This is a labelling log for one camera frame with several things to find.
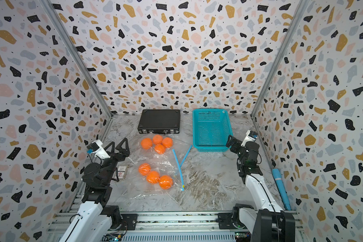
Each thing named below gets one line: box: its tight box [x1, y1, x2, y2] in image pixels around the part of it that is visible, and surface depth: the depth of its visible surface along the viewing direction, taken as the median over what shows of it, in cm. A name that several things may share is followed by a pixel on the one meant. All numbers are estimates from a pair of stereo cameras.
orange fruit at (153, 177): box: [146, 170, 160, 185], surface depth 83 cm
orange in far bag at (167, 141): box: [161, 137, 173, 148], surface depth 102 cm
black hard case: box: [137, 109, 180, 135], surface depth 111 cm
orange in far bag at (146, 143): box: [141, 137, 153, 150], surface depth 99 cm
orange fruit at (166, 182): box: [158, 174, 174, 190], surface depth 82 cm
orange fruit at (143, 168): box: [138, 162, 152, 176], surface depth 87 cm
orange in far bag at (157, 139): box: [152, 134, 163, 145], surface depth 103 cm
